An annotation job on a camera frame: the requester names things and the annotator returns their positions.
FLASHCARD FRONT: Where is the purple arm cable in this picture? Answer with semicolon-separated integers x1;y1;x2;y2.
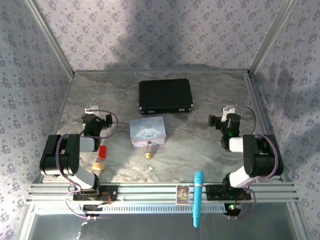
55;133;84;187
254;134;280;182

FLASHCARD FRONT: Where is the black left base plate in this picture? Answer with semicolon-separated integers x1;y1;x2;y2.
72;185;119;202

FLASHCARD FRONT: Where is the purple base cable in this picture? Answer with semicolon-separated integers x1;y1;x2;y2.
65;189;89;221
227;188;257;221

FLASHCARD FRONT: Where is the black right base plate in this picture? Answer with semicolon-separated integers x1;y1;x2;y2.
205;184;252;201

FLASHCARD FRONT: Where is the purple right wrist cable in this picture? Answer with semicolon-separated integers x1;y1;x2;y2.
233;105;257;137

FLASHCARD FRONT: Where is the blue marker pen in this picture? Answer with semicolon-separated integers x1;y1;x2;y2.
192;170;205;229

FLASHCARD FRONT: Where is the aluminium side rail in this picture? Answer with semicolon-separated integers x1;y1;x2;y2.
245;74;276;141
47;73;75;141

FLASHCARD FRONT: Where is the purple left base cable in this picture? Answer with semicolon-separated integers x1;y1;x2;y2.
65;189;89;221

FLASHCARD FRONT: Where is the black left controller board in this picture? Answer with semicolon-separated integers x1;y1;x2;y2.
82;204;104;217

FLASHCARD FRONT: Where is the pastel cartoon dog tin box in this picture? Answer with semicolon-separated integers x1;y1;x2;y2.
129;115;168;148

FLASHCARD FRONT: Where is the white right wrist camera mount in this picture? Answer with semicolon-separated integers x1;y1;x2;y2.
221;105;236;123

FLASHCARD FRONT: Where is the red cylinder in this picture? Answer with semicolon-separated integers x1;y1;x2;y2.
97;145;108;160

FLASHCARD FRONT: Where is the aluminium rail beam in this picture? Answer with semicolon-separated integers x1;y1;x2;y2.
25;181;300;204

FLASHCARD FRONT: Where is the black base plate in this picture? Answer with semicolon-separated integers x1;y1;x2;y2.
205;184;252;201
72;185;119;202

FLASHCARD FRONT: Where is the round wooden block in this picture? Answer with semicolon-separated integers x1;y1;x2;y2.
91;160;107;171

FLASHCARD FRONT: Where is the black right controller board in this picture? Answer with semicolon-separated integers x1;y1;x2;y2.
224;202;243;217

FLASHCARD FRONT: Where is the slotted grey cable duct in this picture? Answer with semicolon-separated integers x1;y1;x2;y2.
29;202;226;215

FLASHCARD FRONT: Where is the small picture card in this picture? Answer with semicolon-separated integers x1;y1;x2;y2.
175;184;190;207

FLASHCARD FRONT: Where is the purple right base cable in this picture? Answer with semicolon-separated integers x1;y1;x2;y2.
227;188;257;221

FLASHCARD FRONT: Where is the aluminium corner post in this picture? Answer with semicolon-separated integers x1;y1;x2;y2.
24;0;76;77
248;0;294;75

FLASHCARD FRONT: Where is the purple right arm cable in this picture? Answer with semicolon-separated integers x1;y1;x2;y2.
254;134;280;182

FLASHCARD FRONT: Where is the black hard case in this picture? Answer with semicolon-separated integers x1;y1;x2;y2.
138;78;195;116

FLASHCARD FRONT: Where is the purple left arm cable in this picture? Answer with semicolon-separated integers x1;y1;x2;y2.
55;133;84;187

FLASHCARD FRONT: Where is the black controller board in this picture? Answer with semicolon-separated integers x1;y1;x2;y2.
224;202;243;217
82;204;104;217

